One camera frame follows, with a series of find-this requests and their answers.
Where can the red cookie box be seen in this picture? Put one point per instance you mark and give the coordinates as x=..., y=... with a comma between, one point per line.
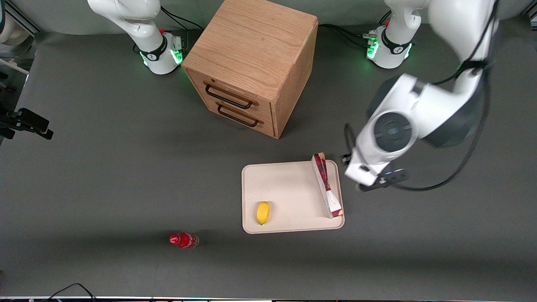
x=326, y=184

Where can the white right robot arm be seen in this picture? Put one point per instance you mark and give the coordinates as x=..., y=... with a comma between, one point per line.
x=138, y=25

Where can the beige rectangular tray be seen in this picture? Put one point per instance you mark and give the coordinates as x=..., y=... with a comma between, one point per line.
x=285, y=193

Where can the yellow lemon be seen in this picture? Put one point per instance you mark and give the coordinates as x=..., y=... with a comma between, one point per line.
x=263, y=213

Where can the red plastic bottle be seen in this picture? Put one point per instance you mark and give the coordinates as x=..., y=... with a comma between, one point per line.
x=183, y=240

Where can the wooden two-drawer cabinet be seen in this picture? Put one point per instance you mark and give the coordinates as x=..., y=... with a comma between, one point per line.
x=251, y=54

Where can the aluminium frame rail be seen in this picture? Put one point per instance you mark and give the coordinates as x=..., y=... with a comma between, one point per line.
x=21, y=16

